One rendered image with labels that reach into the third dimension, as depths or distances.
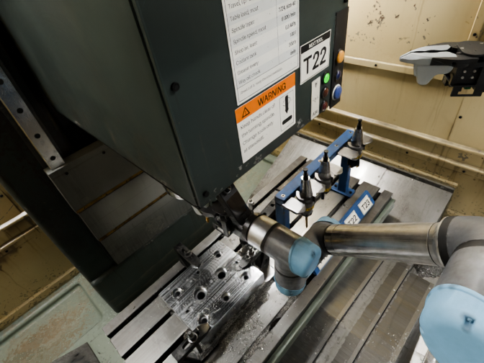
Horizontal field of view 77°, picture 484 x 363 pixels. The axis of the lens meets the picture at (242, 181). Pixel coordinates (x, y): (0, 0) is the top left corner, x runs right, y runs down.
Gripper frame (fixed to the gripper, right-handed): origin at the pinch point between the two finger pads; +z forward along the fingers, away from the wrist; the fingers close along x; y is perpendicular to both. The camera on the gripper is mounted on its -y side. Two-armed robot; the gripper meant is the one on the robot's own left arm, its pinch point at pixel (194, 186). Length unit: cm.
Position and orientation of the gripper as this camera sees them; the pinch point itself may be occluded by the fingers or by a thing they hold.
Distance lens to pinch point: 79.8
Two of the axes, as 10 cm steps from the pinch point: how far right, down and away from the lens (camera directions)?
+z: -7.6, -4.0, 5.1
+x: 6.4, -5.7, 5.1
